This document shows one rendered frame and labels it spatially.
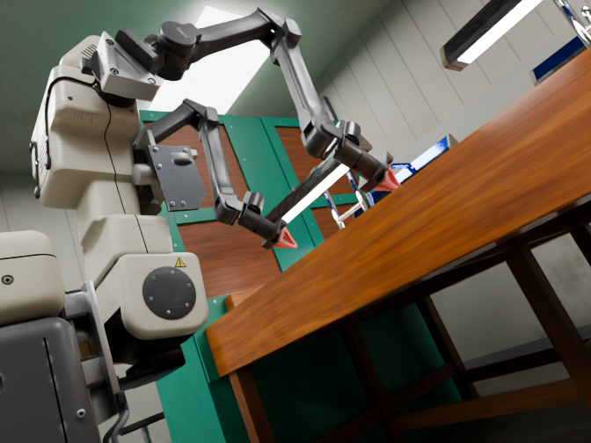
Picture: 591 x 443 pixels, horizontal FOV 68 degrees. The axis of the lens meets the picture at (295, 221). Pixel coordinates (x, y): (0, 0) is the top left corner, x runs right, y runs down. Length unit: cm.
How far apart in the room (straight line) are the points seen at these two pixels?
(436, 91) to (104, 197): 262
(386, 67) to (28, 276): 313
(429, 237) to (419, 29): 263
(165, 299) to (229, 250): 109
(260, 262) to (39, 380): 146
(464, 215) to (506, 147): 14
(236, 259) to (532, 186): 136
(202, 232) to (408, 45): 215
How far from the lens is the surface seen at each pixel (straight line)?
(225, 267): 188
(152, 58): 95
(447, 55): 124
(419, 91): 331
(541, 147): 80
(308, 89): 116
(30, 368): 61
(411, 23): 347
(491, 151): 83
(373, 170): 109
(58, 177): 98
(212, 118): 154
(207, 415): 179
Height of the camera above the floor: 52
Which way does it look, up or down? 17 degrees up
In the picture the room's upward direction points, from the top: 23 degrees counter-clockwise
